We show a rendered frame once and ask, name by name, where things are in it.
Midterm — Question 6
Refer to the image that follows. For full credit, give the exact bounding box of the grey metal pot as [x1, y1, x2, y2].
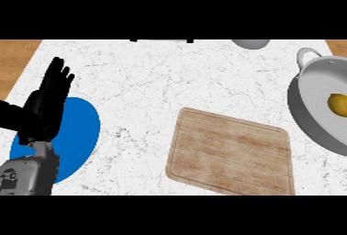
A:
[286, 47, 347, 156]

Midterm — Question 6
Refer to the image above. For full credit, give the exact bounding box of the yellow lemon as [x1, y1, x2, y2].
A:
[326, 93, 347, 118]

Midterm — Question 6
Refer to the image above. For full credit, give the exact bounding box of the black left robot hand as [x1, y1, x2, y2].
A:
[0, 56, 75, 146]

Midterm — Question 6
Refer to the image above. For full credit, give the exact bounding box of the wooden cutting board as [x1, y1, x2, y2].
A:
[163, 106, 296, 196]

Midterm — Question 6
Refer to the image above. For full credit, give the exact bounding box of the grey rounded object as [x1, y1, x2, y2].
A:
[230, 39, 271, 50]

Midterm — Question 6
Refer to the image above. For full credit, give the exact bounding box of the blue round plate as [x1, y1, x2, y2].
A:
[8, 96, 101, 185]

